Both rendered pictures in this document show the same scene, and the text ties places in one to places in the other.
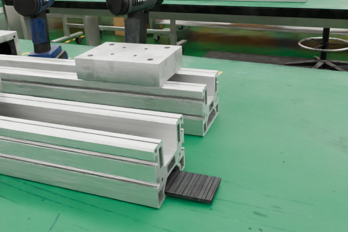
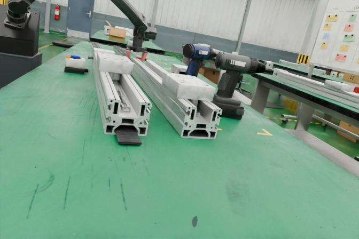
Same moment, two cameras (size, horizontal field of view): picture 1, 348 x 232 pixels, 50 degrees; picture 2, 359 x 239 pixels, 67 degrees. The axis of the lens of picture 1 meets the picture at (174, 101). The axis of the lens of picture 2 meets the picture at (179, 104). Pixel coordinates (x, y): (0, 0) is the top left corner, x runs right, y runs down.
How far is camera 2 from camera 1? 0.50 m
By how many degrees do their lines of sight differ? 44
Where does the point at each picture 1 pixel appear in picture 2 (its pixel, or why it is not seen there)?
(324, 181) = (179, 178)
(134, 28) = (224, 79)
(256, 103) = (247, 150)
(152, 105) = (173, 108)
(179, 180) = (127, 132)
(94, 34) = (305, 119)
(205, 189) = (127, 139)
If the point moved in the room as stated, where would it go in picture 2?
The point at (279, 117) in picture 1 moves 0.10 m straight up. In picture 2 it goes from (239, 159) to (250, 119)
